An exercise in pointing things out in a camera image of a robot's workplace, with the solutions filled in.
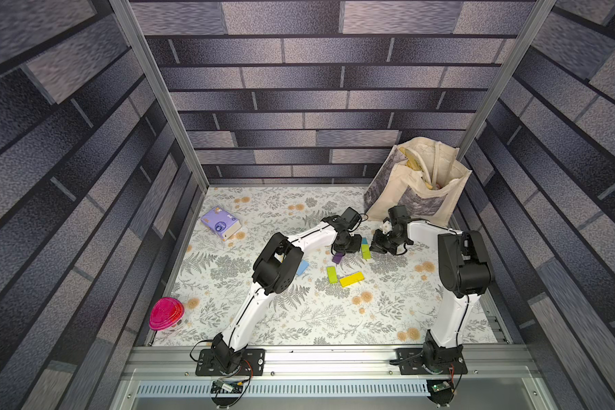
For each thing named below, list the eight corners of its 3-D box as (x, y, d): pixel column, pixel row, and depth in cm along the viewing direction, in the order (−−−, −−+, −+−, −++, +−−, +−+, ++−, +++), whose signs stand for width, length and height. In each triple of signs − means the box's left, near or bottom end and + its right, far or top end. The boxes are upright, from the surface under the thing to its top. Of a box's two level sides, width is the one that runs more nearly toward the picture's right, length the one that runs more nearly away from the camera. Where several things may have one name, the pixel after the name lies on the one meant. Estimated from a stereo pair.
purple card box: (205, 226, 108) (200, 217, 103) (221, 213, 113) (217, 203, 108) (225, 241, 103) (221, 233, 98) (241, 227, 108) (238, 218, 103)
